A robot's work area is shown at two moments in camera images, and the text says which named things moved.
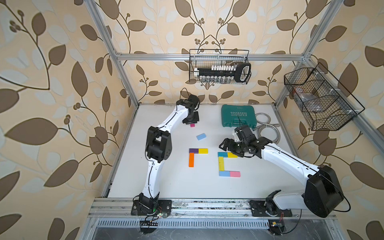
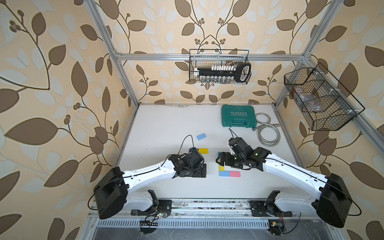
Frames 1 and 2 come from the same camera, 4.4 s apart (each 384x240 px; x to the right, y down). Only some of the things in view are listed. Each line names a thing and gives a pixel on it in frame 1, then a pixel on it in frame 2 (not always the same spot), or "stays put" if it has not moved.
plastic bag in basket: [311, 102] stays put
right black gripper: [230, 148] → [222, 158]
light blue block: [225, 173] stays put
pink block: [235, 174] stays put
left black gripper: [197, 119] → [199, 173]
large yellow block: [203, 151] stays put
